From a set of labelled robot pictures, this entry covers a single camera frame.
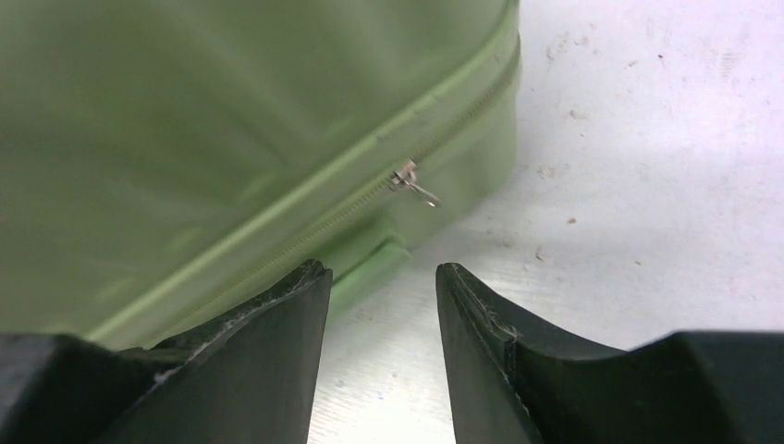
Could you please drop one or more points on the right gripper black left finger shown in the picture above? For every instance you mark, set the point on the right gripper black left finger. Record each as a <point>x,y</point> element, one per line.
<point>245,376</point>

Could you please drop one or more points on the green suitcase with blue lining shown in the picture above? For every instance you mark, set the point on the green suitcase with blue lining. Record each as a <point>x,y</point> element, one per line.
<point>164,161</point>

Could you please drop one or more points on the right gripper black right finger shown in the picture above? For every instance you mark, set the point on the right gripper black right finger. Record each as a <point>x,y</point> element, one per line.
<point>514,377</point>

